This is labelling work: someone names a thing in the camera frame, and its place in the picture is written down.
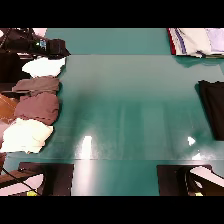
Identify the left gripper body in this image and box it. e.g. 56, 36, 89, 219
48, 38, 72, 59

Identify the grey-brown garment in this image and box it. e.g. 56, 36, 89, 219
12, 76, 61, 98

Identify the mauve garment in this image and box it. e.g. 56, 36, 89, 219
13, 92, 61, 126

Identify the cream garment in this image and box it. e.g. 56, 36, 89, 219
0, 117, 55, 155

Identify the white garment with striped edge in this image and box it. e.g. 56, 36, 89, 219
167, 28, 213, 58

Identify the lavender garment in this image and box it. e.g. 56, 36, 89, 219
204, 28, 224, 55

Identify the black garment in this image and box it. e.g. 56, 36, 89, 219
198, 79, 224, 142

